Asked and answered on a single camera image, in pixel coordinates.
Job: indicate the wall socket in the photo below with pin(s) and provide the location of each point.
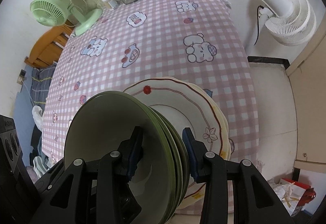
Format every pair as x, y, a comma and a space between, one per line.
21, 76

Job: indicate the white red-rimmed plate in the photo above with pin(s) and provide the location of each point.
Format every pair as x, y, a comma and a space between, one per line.
178, 96

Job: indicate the beige wardrobe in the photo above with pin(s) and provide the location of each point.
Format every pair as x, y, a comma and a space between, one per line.
313, 112

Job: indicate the white cloth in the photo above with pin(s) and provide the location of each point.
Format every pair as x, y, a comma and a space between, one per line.
37, 117

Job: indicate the white standing fan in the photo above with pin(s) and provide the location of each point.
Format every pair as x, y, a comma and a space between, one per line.
290, 25

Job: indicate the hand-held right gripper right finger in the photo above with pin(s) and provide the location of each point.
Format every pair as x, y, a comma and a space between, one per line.
192, 157

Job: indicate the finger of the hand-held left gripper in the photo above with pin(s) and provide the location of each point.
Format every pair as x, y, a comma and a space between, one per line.
49, 180

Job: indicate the grey-green floral ceramic bowl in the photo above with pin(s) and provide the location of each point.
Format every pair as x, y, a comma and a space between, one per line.
101, 122
179, 188
186, 185

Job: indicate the round yellow floral plate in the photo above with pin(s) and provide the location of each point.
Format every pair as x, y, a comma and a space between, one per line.
201, 89

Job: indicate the grey plaid pillow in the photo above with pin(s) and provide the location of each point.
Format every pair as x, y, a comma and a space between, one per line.
40, 81

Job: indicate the white plastic bag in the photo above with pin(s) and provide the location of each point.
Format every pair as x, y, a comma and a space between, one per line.
285, 196

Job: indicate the cotton swab container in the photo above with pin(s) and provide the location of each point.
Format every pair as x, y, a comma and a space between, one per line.
109, 1

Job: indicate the pink checked tablecloth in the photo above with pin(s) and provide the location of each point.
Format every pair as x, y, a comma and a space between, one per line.
158, 48

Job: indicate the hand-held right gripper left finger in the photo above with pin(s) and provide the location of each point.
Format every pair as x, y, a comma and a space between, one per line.
135, 152

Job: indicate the scalloped yellow floral plate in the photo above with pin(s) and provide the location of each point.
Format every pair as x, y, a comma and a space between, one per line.
229, 147

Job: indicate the green desk fan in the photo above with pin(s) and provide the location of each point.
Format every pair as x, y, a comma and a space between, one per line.
45, 11

